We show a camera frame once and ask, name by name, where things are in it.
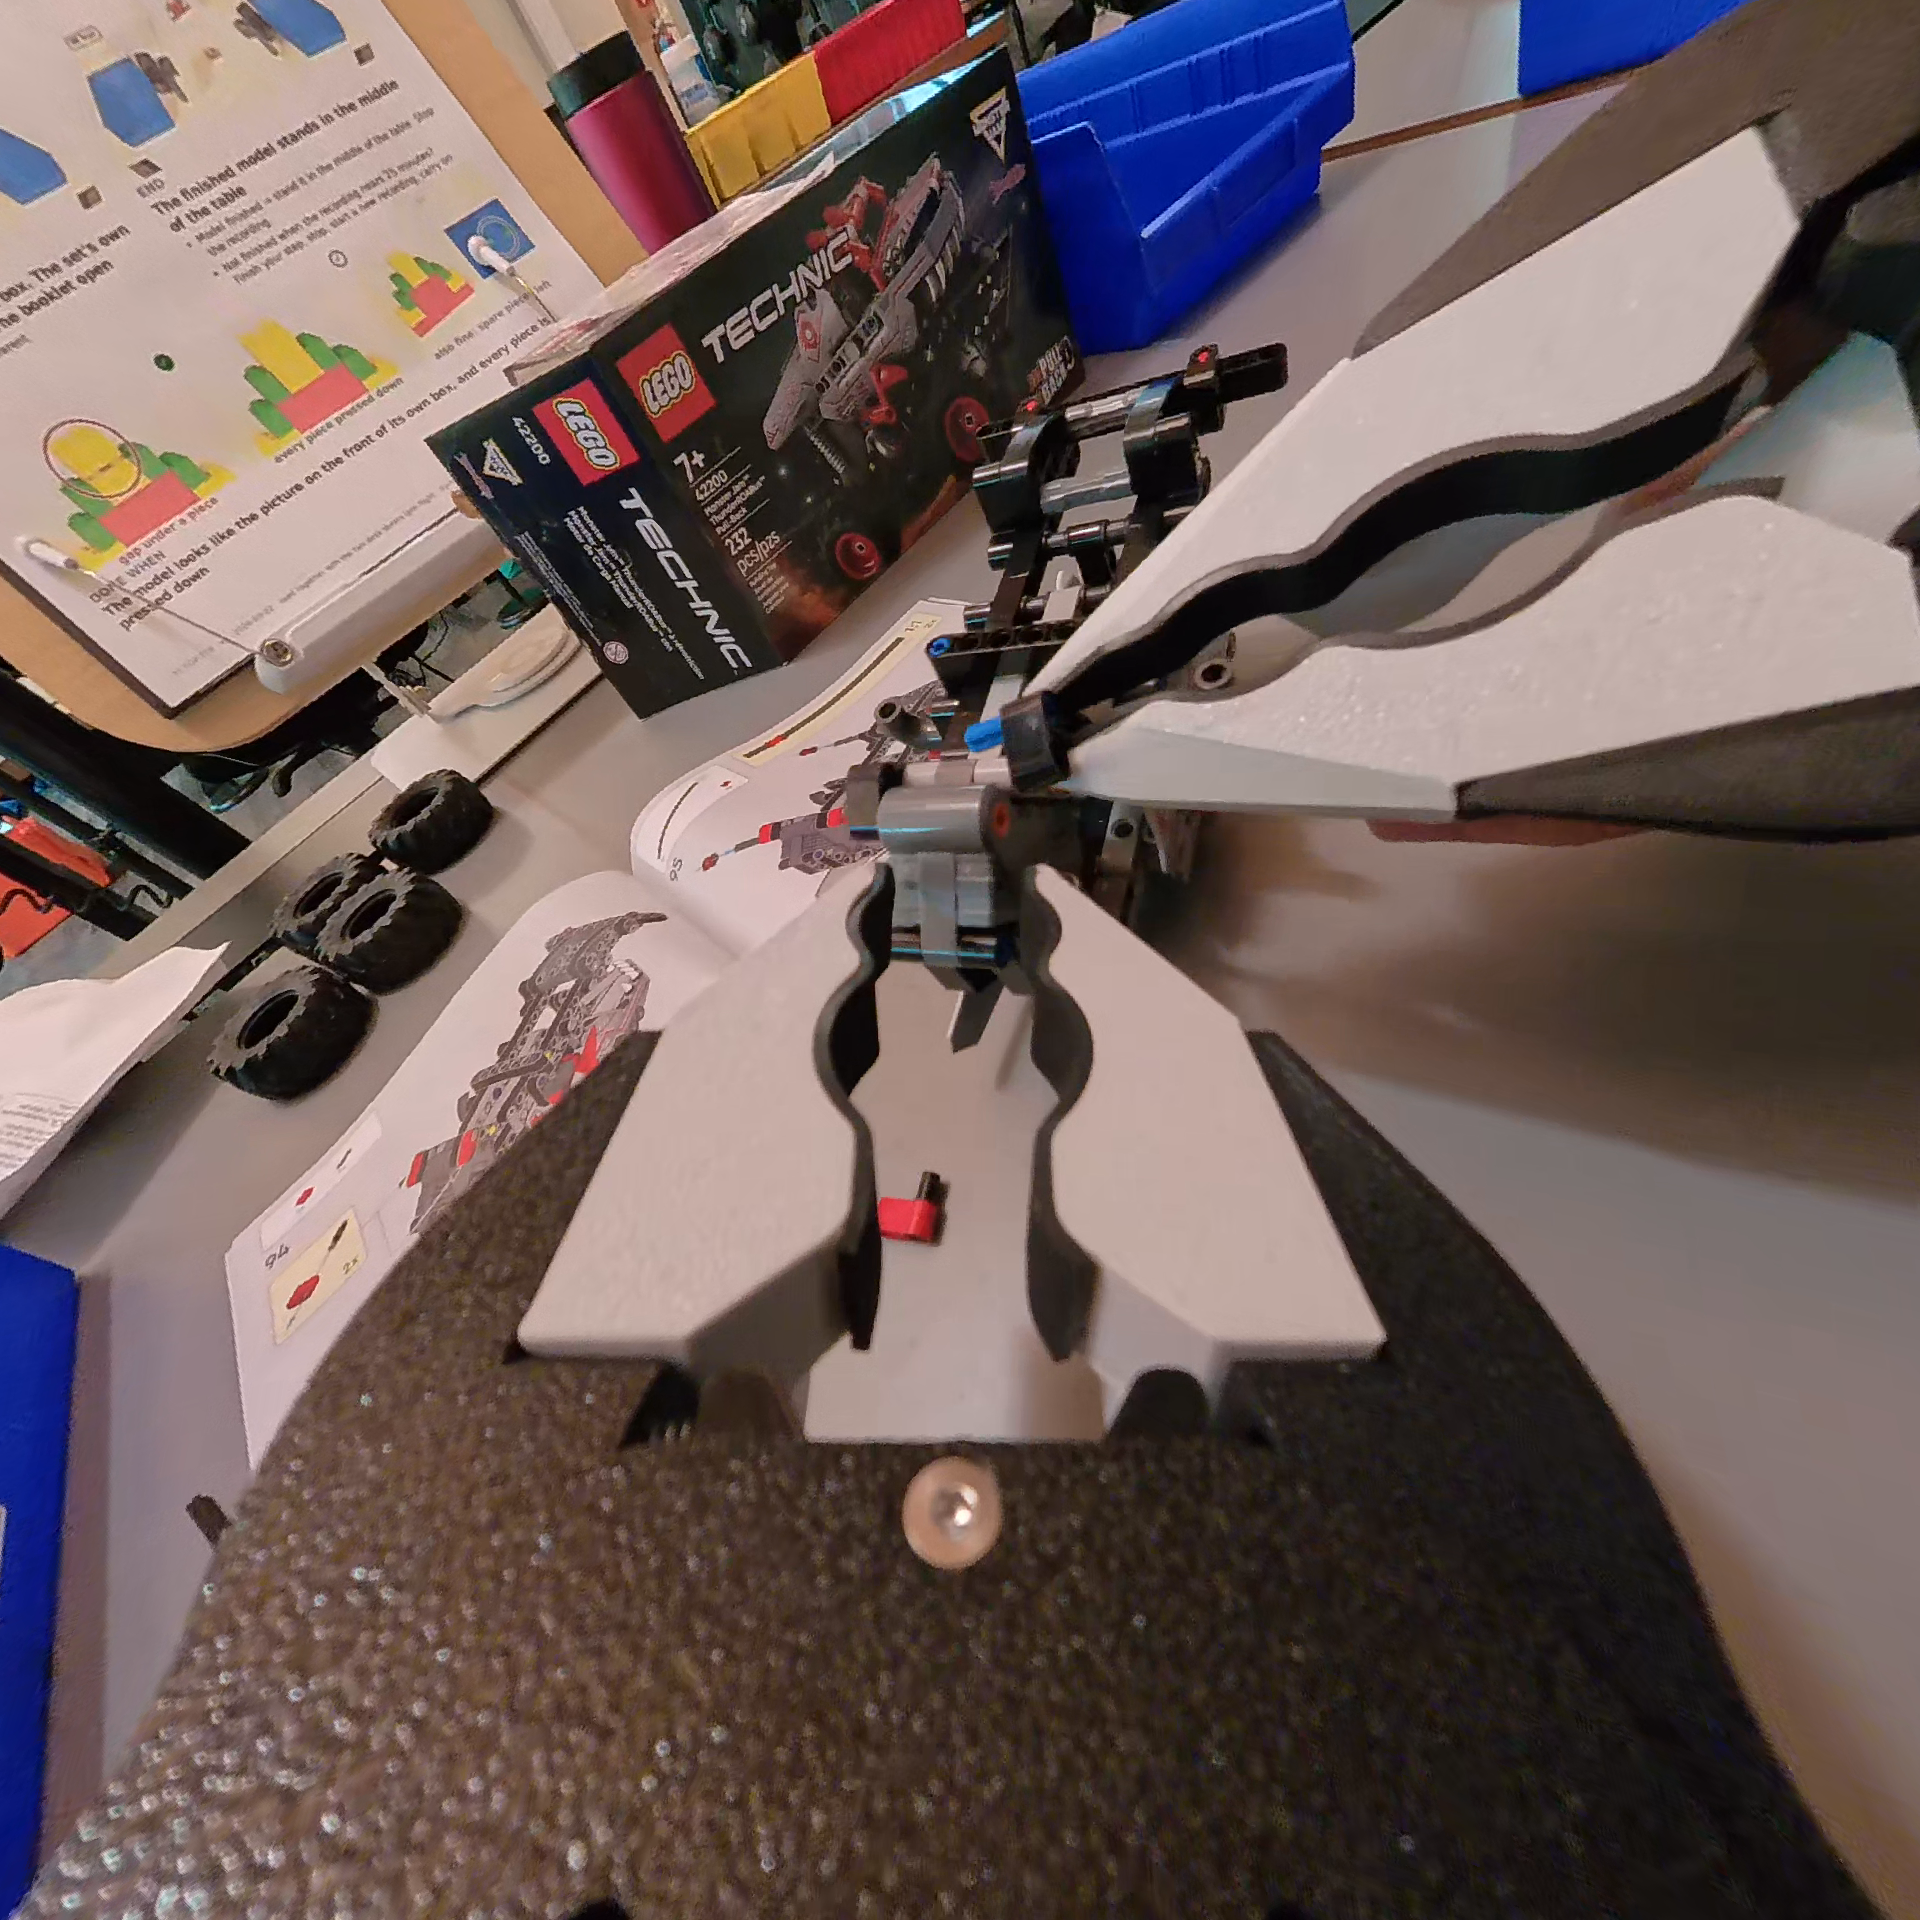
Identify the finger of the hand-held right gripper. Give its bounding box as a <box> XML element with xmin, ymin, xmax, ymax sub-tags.
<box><xmin>1071</xmin><ymin>331</ymin><xmax>1920</xmax><ymax>819</ymax></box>
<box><xmin>1032</xmin><ymin>129</ymin><xmax>1803</xmax><ymax>734</ymax></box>

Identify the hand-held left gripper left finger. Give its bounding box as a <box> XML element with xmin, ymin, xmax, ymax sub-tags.
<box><xmin>512</xmin><ymin>864</ymin><xmax>889</xmax><ymax>1445</ymax></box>

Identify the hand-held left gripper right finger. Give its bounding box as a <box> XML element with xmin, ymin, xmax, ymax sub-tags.
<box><xmin>1032</xmin><ymin>864</ymin><xmax>1386</xmax><ymax>1445</ymax></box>

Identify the black grey toy truck chassis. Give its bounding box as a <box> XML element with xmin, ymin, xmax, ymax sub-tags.
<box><xmin>840</xmin><ymin>344</ymin><xmax>1290</xmax><ymax>1050</ymax></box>

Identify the black connector with blue pin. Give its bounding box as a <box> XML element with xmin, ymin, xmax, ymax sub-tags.
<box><xmin>964</xmin><ymin>698</ymin><xmax>1075</xmax><ymax>787</ymax></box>

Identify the grey desk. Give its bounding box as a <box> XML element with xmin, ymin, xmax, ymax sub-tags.
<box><xmin>0</xmin><ymin>322</ymin><xmax>1920</xmax><ymax>1871</ymax></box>

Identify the person's right hand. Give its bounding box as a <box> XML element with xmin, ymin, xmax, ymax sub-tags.
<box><xmin>1642</xmin><ymin>453</ymin><xmax>1788</xmax><ymax>519</ymax></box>

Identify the large blue storage bin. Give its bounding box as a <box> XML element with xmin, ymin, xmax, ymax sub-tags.
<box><xmin>1512</xmin><ymin>0</ymin><xmax>1757</xmax><ymax>97</ymax></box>

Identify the open instruction booklet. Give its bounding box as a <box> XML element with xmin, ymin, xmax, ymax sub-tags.
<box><xmin>222</xmin><ymin>597</ymin><xmax>959</xmax><ymax>1472</ymax></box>

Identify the small blue storage bin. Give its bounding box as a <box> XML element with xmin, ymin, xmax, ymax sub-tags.
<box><xmin>1016</xmin><ymin>0</ymin><xmax>1357</xmax><ymax>359</ymax></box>

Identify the white paper leaflet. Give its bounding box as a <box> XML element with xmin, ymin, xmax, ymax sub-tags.
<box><xmin>0</xmin><ymin>938</ymin><xmax>230</xmax><ymax>1218</ymax></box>

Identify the white board stand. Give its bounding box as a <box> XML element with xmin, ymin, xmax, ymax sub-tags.
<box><xmin>253</xmin><ymin>506</ymin><xmax>587</xmax><ymax>787</ymax></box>

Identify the black toy set box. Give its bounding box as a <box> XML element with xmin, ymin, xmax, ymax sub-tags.
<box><xmin>427</xmin><ymin>46</ymin><xmax>1083</xmax><ymax>724</ymax></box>

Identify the red storage bin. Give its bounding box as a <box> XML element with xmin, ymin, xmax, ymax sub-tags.
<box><xmin>805</xmin><ymin>0</ymin><xmax>964</xmax><ymax>103</ymax></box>

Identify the blue divided storage bin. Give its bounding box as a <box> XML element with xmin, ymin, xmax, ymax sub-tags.
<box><xmin>0</xmin><ymin>1249</ymin><xmax>81</xmax><ymax>1701</ymax></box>

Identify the yellow storage bin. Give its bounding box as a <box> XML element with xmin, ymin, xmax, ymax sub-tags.
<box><xmin>678</xmin><ymin>51</ymin><xmax>854</xmax><ymax>202</ymax></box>

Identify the maroon tumbler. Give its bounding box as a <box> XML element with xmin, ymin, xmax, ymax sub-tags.
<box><xmin>544</xmin><ymin>68</ymin><xmax>715</xmax><ymax>256</ymax></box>

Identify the wooden display board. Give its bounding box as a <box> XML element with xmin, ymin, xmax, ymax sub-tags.
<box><xmin>0</xmin><ymin>0</ymin><xmax>670</xmax><ymax>756</ymax></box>

